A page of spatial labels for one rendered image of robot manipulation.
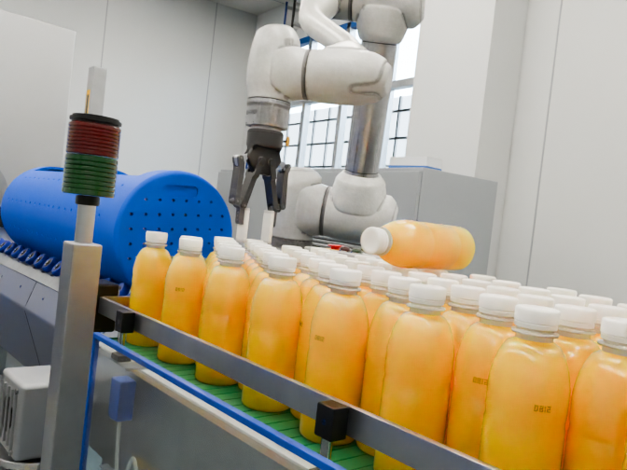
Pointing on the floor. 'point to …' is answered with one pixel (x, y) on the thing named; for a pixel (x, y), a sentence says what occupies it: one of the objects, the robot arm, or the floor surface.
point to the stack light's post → (71, 355)
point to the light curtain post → (95, 90)
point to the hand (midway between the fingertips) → (255, 228)
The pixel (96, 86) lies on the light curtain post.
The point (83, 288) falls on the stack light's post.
